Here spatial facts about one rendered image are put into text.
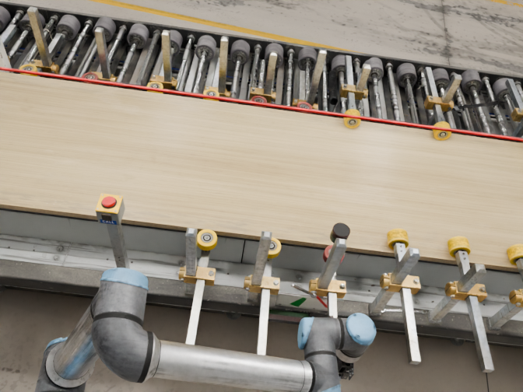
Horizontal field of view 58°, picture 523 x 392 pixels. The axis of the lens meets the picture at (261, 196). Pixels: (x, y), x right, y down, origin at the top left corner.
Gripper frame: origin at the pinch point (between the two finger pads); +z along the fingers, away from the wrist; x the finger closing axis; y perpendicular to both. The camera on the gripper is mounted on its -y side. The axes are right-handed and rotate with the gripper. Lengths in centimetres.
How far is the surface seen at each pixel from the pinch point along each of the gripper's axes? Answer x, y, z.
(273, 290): -22.5, -26.7, -0.5
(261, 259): -29.9, -26.5, -20.6
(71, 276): -102, -28, 12
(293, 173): -19, -81, -11
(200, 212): -55, -52, -9
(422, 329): 42, -27, 14
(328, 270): -5.4, -27.0, -19.0
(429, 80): 51, -156, -20
